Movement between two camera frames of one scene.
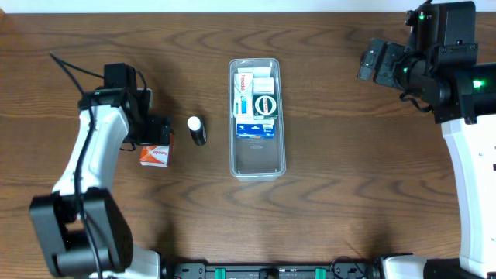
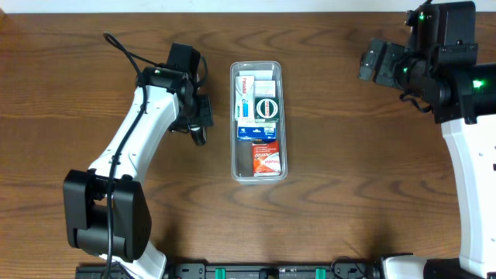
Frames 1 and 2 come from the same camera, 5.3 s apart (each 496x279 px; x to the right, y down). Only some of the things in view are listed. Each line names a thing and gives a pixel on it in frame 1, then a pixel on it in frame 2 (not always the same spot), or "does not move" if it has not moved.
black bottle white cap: [198, 130] does not move
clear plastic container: [256, 112] does not move
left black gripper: [161, 129] → [204, 110]
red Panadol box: [157, 156] → [266, 159]
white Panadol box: [243, 104] does not move
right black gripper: [382, 62] does not move
